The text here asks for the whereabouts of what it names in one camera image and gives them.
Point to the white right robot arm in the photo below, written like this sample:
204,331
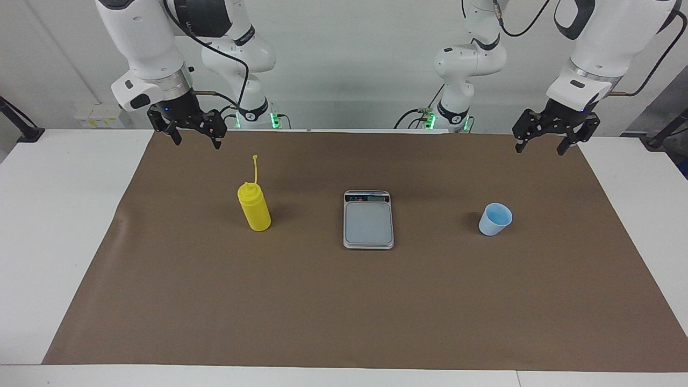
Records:
145,37

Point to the light blue plastic cup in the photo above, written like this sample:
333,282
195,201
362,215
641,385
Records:
494,220

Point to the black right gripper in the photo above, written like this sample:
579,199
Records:
181,110

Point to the black clamp stand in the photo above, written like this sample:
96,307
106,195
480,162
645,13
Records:
21,129
664,134

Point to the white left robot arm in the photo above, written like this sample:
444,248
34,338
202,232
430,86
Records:
607,43

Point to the yellow squeeze bottle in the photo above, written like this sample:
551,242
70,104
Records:
255,209

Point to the brown paper mat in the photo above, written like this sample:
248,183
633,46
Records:
322,301

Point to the white wall socket box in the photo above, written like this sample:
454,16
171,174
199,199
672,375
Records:
99,115

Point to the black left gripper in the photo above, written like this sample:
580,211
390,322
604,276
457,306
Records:
565,114

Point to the silver digital kitchen scale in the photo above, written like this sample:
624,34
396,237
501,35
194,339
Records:
368,226

